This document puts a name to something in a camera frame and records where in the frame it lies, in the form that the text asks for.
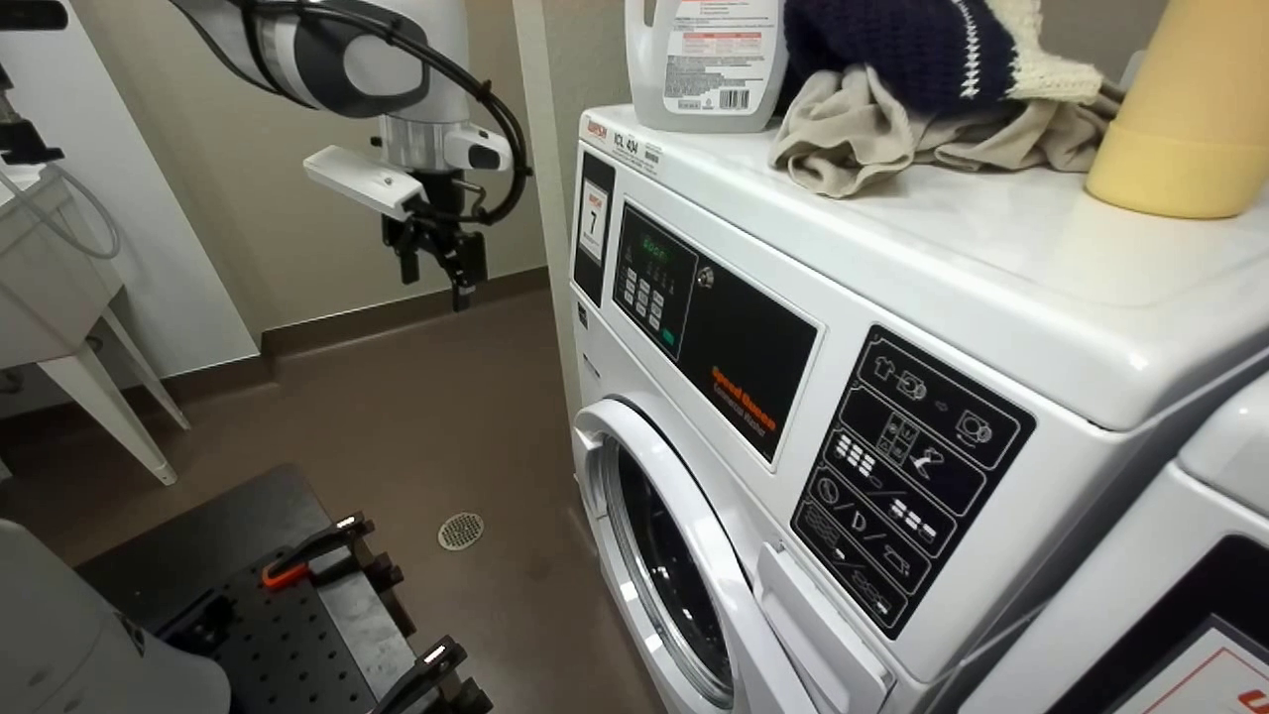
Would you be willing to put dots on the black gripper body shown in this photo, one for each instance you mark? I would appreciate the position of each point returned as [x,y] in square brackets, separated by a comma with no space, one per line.
[441,221]

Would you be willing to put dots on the round white washing machine door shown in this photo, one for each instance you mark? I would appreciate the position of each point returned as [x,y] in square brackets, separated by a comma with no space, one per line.
[699,518]

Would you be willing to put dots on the white rounded robot base cover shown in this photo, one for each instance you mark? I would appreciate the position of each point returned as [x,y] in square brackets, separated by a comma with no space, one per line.
[81,635]

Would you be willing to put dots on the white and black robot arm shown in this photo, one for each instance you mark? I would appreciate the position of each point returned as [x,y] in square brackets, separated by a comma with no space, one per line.
[330,52]

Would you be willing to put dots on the white washing machine number seven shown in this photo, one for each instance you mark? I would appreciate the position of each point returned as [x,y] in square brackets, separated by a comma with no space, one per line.
[1007,262]

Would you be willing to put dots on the white washing machine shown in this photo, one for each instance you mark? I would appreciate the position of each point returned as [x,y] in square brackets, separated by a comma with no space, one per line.
[1164,622]

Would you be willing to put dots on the round floor drain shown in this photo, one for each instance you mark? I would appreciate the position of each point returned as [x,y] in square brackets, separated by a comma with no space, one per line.
[462,530]

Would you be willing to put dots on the translucent detergent bottle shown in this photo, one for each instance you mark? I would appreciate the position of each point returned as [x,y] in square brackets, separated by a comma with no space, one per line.
[699,60]

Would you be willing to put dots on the black wheeled cart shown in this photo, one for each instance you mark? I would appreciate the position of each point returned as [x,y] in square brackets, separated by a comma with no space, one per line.
[213,555]

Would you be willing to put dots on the beige crumpled cloth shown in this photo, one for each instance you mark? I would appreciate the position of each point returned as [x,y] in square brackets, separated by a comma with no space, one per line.
[860,134]

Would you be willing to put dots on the navy knit cloth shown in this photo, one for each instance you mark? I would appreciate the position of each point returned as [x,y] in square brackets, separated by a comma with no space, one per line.
[914,45]

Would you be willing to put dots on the yellow water bottle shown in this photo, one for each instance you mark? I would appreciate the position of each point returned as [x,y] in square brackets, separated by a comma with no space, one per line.
[1177,122]

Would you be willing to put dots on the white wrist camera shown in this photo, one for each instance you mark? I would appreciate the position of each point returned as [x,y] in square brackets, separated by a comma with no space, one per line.
[357,179]

